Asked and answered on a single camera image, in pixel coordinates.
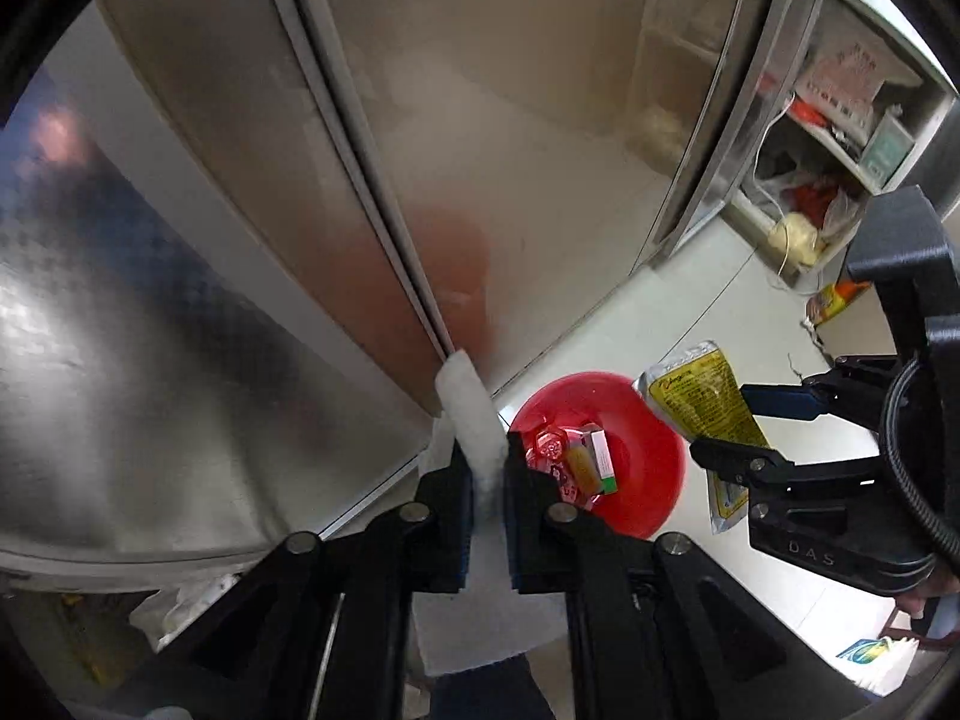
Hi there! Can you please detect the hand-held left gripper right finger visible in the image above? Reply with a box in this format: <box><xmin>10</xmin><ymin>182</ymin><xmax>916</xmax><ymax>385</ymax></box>
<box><xmin>502</xmin><ymin>431</ymin><xmax>887</xmax><ymax>720</ymax></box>

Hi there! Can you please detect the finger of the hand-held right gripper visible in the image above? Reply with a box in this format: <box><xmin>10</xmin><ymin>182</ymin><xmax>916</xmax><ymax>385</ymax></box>
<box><xmin>739</xmin><ymin>356</ymin><xmax>902</xmax><ymax>430</ymax></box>
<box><xmin>688</xmin><ymin>435</ymin><xmax>887</xmax><ymax>505</ymax></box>

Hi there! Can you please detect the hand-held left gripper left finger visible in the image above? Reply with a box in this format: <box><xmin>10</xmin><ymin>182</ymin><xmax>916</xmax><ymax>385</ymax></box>
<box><xmin>97</xmin><ymin>456</ymin><xmax>477</xmax><ymax>720</ymax></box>

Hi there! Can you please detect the pink plastic wrapper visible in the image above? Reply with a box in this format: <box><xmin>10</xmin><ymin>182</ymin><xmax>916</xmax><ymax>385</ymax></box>
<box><xmin>525</xmin><ymin>424</ymin><xmax>584</xmax><ymax>505</ymax></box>

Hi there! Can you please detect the yellow foil packet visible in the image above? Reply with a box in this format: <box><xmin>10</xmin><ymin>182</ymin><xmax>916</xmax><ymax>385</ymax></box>
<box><xmin>632</xmin><ymin>340</ymin><xmax>771</xmax><ymax>535</ymax></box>

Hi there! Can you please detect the red plastic basin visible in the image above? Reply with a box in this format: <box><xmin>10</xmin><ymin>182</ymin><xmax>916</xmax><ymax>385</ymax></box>
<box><xmin>510</xmin><ymin>371</ymin><xmax>688</xmax><ymax>539</ymax></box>

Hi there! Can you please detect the white cloth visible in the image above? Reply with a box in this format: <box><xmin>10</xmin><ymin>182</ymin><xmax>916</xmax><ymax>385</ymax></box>
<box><xmin>409</xmin><ymin>350</ymin><xmax>571</xmax><ymax>681</ymax></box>

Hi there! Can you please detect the person's right hand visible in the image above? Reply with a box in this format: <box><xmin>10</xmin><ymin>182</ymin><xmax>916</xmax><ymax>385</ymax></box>
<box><xmin>896</xmin><ymin>585</ymin><xmax>947</xmax><ymax>621</ymax></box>

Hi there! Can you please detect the small amber item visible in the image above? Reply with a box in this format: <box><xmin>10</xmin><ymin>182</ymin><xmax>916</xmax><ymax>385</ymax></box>
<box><xmin>566</xmin><ymin>446</ymin><xmax>602</xmax><ymax>494</ymax></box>

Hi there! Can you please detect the small white box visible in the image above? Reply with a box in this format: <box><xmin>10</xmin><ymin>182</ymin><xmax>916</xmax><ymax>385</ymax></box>
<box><xmin>589</xmin><ymin>431</ymin><xmax>622</xmax><ymax>494</ymax></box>

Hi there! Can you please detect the orange snack packet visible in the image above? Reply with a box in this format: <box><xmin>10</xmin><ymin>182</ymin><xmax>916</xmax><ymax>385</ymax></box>
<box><xmin>806</xmin><ymin>280</ymin><xmax>872</xmax><ymax>329</ymax></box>

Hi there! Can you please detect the white and blue paper bag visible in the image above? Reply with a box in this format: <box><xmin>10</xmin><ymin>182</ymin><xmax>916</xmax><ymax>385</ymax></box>
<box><xmin>835</xmin><ymin>634</ymin><xmax>921</xmax><ymax>696</ymax></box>

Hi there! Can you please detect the pale yellow bag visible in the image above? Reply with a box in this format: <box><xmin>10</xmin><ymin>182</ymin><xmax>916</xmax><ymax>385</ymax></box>
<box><xmin>766</xmin><ymin>211</ymin><xmax>824</xmax><ymax>269</ymax></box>

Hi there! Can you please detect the clear bag with red contents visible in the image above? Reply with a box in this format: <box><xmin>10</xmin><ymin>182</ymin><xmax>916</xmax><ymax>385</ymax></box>
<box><xmin>756</xmin><ymin>163</ymin><xmax>865</xmax><ymax>242</ymax></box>

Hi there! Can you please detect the green and white box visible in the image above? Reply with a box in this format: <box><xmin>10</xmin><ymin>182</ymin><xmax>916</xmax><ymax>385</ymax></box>
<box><xmin>859</xmin><ymin>115</ymin><xmax>917</xmax><ymax>190</ymax></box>

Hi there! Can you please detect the white crumpled plastic bag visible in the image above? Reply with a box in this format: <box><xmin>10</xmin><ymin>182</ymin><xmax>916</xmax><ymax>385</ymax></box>
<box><xmin>127</xmin><ymin>572</ymin><xmax>242</xmax><ymax>651</ymax></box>

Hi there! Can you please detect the stainless cabinet door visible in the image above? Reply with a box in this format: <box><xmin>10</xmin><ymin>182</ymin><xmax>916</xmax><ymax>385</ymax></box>
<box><xmin>630</xmin><ymin>0</ymin><xmax>822</xmax><ymax>265</ymax></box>
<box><xmin>0</xmin><ymin>67</ymin><xmax>447</xmax><ymax>567</ymax></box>
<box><xmin>307</xmin><ymin>0</ymin><xmax>755</xmax><ymax>400</ymax></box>

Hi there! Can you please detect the pink printed paper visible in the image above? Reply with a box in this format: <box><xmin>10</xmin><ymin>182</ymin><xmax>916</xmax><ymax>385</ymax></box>
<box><xmin>793</xmin><ymin>43</ymin><xmax>895</xmax><ymax>130</ymax></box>

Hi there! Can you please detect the white storage shelf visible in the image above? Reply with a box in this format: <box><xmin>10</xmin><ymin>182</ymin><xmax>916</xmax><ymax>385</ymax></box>
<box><xmin>720</xmin><ymin>0</ymin><xmax>955</xmax><ymax>295</ymax></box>

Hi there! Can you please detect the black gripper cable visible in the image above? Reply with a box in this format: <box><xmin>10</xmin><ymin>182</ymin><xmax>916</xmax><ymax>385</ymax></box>
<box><xmin>877</xmin><ymin>355</ymin><xmax>960</xmax><ymax>565</ymax></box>

